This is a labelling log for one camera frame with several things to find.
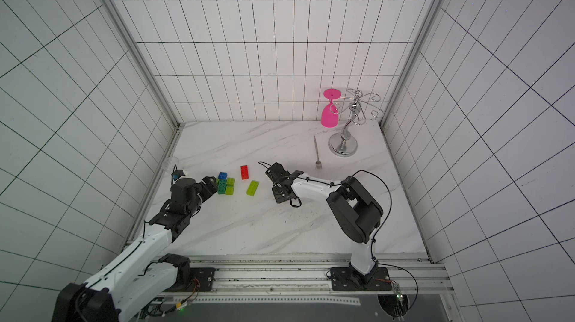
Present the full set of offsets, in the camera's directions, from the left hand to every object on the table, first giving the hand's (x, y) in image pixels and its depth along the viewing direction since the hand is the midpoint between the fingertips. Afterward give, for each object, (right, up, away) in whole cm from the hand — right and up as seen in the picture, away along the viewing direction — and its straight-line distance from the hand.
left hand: (208, 186), depth 86 cm
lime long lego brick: (+16, -2, +8) cm, 18 cm away
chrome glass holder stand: (+58, +17, +24) cm, 65 cm away
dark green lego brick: (+3, -2, +9) cm, 9 cm away
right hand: (+30, -2, +9) cm, 31 cm away
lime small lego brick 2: (+6, 0, +9) cm, 11 cm away
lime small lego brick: (+6, -3, +6) cm, 10 cm away
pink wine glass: (+50, +30, +12) cm, 60 cm away
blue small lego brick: (+2, +3, +11) cm, 12 cm away
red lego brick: (+11, +4, +13) cm, 18 cm away
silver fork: (+46, +7, +17) cm, 50 cm away
